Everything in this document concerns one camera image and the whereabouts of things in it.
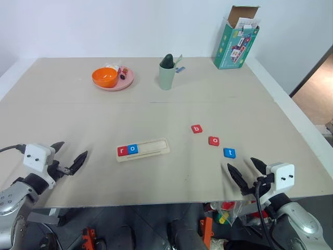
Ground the clear bag of coloured toys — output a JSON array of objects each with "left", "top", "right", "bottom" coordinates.
[{"left": 204, "top": 200, "right": 271, "bottom": 230}]

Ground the pale green cup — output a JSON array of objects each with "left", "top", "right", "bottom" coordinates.
[{"left": 159, "top": 62, "right": 176, "bottom": 91}]

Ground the blue tile letter t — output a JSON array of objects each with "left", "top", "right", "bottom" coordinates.
[{"left": 223, "top": 147, "right": 237, "bottom": 159}]

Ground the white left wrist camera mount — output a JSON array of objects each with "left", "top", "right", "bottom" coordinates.
[{"left": 22, "top": 143, "right": 57, "bottom": 190}]

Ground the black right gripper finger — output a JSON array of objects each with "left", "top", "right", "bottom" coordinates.
[
  {"left": 227, "top": 162, "right": 249, "bottom": 195},
  {"left": 250, "top": 157, "right": 268, "bottom": 179}
]

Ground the green cardboard box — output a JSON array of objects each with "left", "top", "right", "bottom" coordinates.
[{"left": 214, "top": 5, "right": 261, "bottom": 70}]

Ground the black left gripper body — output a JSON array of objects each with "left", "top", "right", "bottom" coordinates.
[{"left": 47, "top": 146, "right": 73, "bottom": 181}]

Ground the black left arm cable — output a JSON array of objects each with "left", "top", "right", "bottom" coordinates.
[{"left": 0, "top": 144, "right": 27, "bottom": 154}]

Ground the dark green toy vegetable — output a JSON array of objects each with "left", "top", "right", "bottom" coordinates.
[{"left": 159, "top": 53, "right": 175, "bottom": 69}]

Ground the pink plate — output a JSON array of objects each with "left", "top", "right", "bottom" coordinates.
[{"left": 93, "top": 65, "right": 136, "bottom": 92}]

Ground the orange clamp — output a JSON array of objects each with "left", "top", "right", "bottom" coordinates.
[
  {"left": 199, "top": 216, "right": 214, "bottom": 248},
  {"left": 81, "top": 227, "right": 96, "bottom": 250}
]

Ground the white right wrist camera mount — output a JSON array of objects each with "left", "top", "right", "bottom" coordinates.
[{"left": 265, "top": 162, "right": 296, "bottom": 207}]

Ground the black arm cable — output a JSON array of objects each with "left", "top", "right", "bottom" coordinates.
[
  {"left": 0, "top": 144, "right": 27, "bottom": 154},
  {"left": 253, "top": 179, "right": 277, "bottom": 250}
]

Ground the wooden letter tray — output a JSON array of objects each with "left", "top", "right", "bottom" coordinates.
[{"left": 116, "top": 137, "right": 171, "bottom": 163}]

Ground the dark rounded shape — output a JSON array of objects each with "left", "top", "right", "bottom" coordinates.
[{"left": 166, "top": 219, "right": 207, "bottom": 250}]

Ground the orange bowl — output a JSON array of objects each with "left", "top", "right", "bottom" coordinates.
[{"left": 91, "top": 67, "right": 119, "bottom": 89}]

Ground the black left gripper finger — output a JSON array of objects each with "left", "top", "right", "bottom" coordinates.
[
  {"left": 51, "top": 141, "right": 66, "bottom": 158},
  {"left": 68, "top": 150, "right": 88, "bottom": 176}
]

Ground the clear plastic wrapped item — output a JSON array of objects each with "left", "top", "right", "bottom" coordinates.
[{"left": 105, "top": 62, "right": 122, "bottom": 74}]

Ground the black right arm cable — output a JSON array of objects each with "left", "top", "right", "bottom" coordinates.
[{"left": 253, "top": 179, "right": 277, "bottom": 250}]

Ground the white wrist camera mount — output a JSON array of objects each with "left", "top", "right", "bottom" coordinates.
[
  {"left": 22, "top": 143, "right": 57, "bottom": 190},
  {"left": 265, "top": 162, "right": 296, "bottom": 207}
]

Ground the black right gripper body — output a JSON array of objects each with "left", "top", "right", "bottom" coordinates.
[{"left": 240, "top": 172, "right": 275, "bottom": 196}]

